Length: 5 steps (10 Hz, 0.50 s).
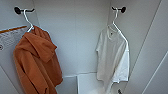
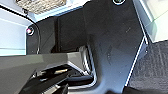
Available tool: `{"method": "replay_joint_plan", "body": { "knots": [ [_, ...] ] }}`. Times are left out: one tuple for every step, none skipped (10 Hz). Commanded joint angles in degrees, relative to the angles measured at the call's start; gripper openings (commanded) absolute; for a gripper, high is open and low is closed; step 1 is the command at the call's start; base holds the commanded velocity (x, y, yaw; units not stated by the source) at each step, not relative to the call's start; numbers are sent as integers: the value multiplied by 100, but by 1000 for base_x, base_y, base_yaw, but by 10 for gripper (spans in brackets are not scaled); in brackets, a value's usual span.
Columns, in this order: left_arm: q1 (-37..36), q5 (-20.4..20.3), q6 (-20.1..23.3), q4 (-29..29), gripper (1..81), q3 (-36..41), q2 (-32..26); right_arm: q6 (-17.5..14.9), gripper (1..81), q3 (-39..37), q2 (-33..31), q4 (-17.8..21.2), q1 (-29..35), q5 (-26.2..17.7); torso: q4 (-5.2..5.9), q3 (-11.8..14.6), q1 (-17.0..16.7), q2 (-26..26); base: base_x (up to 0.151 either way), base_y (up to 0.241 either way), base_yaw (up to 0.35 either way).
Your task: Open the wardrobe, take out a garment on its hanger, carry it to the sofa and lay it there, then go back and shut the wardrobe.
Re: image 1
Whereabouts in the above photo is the white wardrobe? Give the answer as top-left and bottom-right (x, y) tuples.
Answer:
(0, 0), (168, 94)

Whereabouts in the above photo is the white sticker with orange strip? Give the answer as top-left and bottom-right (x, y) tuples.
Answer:
(0, 25), (28, 51)

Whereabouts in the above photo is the white t-shirt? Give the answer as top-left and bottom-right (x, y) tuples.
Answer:
(95, 23), (131, 94)

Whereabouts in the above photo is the black wardrobe hook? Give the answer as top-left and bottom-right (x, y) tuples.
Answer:
(111, 5), (127, 14)
(13, 6), (35, 16)

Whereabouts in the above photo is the orange hooded sweater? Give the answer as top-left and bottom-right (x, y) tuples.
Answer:
(13, 25), (64, 94)

